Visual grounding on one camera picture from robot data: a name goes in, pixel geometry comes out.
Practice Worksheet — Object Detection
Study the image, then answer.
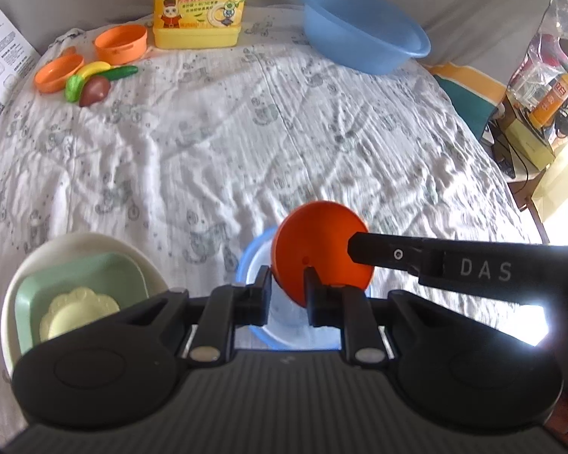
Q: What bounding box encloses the blue translucent bowl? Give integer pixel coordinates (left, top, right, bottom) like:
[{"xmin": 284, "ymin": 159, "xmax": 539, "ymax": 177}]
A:
[{"xmin": 236, "ymin": 227, "xmax": 373, "ymax": 350}]

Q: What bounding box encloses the small orange-red bowl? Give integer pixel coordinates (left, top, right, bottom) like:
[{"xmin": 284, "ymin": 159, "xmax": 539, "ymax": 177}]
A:
[{"xmin": 271, "ymin": 201, "xmax": 373, "ymax": 306}]

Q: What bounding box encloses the green square plate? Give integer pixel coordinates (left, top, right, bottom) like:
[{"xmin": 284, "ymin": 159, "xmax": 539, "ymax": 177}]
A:
[{"xmin": 15, "ymin": 252, "xmax": 150, "ymax": 354}]

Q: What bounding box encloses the yellow scalloped small plate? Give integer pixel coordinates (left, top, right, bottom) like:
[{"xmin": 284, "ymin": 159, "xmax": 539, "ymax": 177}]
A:
[{"xmin": 39, "ymin": 287, "xmax": 120, "ymax": 342}]

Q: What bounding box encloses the white round plate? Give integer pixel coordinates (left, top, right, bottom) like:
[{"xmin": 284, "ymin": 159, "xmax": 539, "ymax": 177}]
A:
[{"xmin": 0, "ymin": 233, "xmax": 168, "ymax": 378}]

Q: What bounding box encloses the yellow box in background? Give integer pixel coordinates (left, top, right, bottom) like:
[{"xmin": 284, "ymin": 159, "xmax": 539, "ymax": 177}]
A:
[{"xmin": 498, "ymin": 97, "xmax": 555, "ymax": 170}]

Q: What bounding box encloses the white patterned cloth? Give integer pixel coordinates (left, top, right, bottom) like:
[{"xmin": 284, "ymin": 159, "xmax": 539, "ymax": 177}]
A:
[{"xmin": 0, "ymin": 7, "xmax": 537, "ymax": 444}]

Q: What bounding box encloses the orange bottle in background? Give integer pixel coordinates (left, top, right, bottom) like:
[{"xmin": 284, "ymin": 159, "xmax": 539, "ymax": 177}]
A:
[{"xmin": 528, "ymin": 72, "xmax": 568, "ymax": 129}]

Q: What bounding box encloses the clear plastic bag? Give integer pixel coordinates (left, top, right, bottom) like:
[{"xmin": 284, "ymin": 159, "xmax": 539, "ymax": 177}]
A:
[{"xmin": 509, "ymin": 0, "xmax": 568, "ymax": 111}]

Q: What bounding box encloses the large blue plastic basin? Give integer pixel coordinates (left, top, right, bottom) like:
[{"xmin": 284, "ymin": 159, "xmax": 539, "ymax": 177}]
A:
[{"xmin": 301, "ymin": 0, "xmax": 431, "ymax": 75}]

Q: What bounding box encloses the grey teal striped cushion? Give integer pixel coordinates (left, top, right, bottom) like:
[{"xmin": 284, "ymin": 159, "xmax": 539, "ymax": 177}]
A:
[{"xmin": 0, "ymin": 0, "xmax": 568, "ymax": 141}]

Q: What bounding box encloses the brown toy fruit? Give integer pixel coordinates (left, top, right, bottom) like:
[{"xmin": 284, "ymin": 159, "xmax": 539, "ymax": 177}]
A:
[{"xmin": 79, "ymin": 75, "xmax": 111, "ymax": 108}]

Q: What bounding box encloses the green toy cucumber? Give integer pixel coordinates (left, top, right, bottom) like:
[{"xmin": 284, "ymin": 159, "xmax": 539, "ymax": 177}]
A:
[{"xmin": 99, "ymin": 65, "xmax": 139, "ymax": 82}]

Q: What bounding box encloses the light green toy vegetable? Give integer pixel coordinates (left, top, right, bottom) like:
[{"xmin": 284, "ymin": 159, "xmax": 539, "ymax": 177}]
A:
[{"xmin": 64, "ymin": 74, "xmax": 86, "ymax": 104}]

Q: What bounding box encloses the yellow toy banana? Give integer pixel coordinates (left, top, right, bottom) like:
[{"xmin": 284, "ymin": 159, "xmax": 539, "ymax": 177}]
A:
[{"xmin": 76, "ymin": 61, "xmax": 111, "ymax": 80}]

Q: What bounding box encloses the orange toy pot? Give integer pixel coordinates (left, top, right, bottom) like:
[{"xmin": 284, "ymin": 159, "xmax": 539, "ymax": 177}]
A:
[{"xmin": 94, "ymin": 23, "xmax": 147, "ymax": 66}]

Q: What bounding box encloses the orange toy pan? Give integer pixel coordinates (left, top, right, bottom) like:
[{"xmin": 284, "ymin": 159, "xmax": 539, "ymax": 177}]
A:
[{"xmin": 33, "ymin": 51, "xmax": 85, "ymax": 94}]

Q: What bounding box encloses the yellow dish soap jug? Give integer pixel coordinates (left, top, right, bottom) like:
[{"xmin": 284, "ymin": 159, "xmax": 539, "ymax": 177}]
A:
[{"xmin": 153, "ymin": 0, "xmax": 246, "ymax": 49}]

